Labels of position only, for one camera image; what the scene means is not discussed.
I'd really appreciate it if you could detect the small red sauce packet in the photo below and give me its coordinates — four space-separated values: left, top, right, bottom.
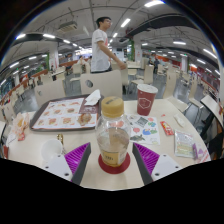
159 120 175 137

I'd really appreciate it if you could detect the purple wrapper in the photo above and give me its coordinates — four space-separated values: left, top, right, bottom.
191 142 212 164

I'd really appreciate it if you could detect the flat round red coaster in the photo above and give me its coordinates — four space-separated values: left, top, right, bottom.
97 152 131 175

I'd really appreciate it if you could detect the group of beige chairs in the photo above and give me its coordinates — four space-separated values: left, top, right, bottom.
111 57 205 114

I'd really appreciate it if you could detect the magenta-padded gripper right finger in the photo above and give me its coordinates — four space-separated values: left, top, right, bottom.
131 142 183 186

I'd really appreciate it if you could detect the white paper cup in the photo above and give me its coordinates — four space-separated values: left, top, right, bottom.
40 138 64 163

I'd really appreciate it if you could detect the dark brown food tray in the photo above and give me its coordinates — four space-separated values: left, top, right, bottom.
29 93 105 132

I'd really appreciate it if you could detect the person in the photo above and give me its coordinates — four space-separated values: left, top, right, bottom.
90 16 128 74

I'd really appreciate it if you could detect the crumpled white napkin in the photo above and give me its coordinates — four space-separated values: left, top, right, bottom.
83 88 102 107

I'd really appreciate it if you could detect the clear bottle with tan cap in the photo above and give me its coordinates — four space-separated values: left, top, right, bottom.
95 96 132 168

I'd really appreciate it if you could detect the clear plastic packet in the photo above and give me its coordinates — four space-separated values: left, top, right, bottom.
174 129 195 159

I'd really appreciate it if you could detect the red paper cup with lid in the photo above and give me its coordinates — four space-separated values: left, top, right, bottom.
136 83 159 117

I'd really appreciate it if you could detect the group of ceiling lights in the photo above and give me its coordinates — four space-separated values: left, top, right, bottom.
0 0 222 87

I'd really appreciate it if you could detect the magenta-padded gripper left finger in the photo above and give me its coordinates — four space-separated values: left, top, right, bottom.
42 142 92 186

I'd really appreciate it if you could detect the colourful printed paper sheet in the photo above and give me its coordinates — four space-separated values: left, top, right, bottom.
126 113 161 146

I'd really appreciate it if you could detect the brown pastry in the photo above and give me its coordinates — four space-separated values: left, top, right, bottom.
77 112 93 127

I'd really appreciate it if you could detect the crumpled food wrapper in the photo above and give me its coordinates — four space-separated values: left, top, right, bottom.
11 111 31 142

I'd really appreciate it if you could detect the beige chair with round hole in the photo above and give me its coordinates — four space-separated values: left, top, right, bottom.
34 78 67 108
79 69 124 100

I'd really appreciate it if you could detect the printed paper tray liner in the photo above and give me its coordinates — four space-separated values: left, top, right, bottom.
32 97 98 130

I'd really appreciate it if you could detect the white torn packet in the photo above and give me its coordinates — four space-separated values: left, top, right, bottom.
173 113 186 128

